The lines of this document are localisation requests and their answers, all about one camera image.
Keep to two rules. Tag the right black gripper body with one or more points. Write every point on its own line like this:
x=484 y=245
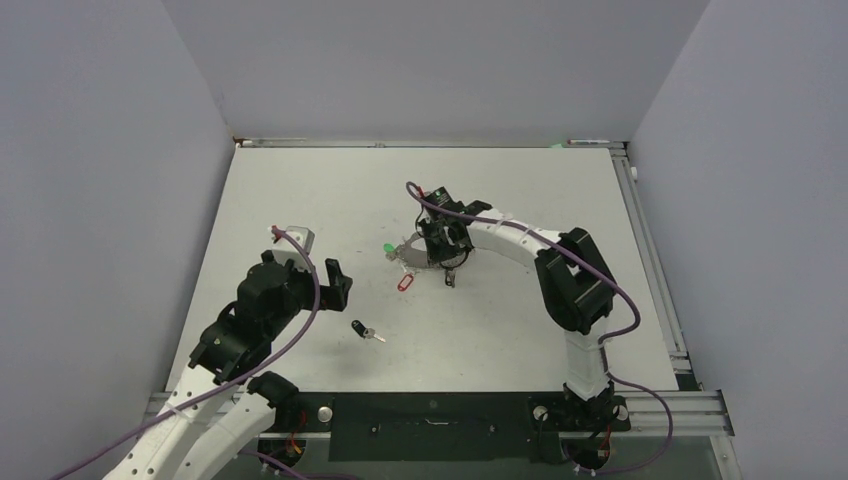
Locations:
x=438 y=247

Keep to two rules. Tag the black headed key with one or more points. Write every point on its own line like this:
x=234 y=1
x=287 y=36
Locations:
x=366 y=333

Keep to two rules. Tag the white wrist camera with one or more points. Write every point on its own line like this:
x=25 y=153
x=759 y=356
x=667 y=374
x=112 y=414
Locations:
x=439 y=197
x=292 y=243

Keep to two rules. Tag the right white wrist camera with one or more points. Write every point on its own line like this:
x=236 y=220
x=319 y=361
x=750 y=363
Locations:
x=439 y=197

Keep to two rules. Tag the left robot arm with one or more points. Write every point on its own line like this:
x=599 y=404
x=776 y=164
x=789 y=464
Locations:
x=219 y=404

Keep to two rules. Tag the red key tag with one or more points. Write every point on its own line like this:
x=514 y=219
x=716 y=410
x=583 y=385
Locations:
x=405 y=282

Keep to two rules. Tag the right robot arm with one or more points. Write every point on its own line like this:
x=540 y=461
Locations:
x=576 y=284

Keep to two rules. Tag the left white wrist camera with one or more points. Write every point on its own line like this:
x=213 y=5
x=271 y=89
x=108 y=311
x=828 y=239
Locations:
x=292 y=243

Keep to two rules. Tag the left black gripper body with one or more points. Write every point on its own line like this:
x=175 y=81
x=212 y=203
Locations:
x=301 y=295

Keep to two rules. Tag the aluminium rail right side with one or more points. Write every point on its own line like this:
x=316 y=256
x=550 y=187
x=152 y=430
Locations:
x=697 y=412

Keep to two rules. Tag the aluminium rail back edge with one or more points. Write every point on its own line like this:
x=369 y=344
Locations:
x=313 y=143

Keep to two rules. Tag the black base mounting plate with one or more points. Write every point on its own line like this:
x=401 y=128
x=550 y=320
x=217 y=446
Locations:
x=537 y=426

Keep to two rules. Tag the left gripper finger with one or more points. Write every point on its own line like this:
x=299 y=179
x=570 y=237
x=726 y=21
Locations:
x=335 y=275
x=334 y=298

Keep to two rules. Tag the large grey keyring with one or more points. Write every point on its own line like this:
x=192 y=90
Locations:
x=412 y=257

